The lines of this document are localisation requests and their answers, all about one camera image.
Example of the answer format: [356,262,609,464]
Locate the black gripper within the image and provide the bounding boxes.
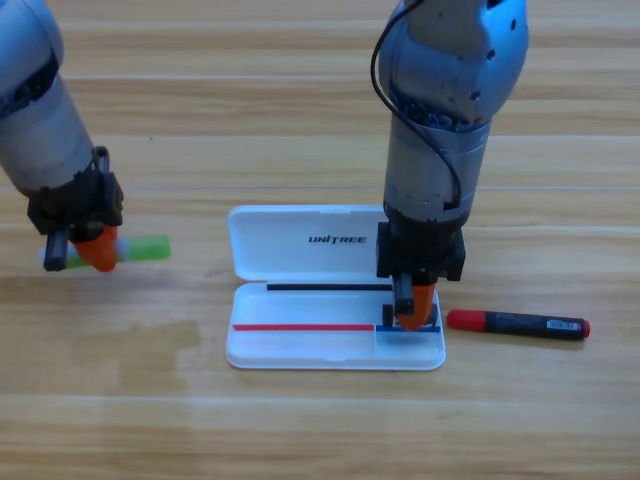
[26,145,125,274]
[375,205,469,332]

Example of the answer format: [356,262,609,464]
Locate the white hinged pencil case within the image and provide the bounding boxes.
[224,203,447,372]

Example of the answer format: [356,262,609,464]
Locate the small black eraser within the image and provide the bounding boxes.
[381,302,442,329]

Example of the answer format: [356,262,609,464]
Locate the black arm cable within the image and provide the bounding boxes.
[370,0,464,211]

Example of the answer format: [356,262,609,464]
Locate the red and black whiteboard marker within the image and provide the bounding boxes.
[445,308,592,343]

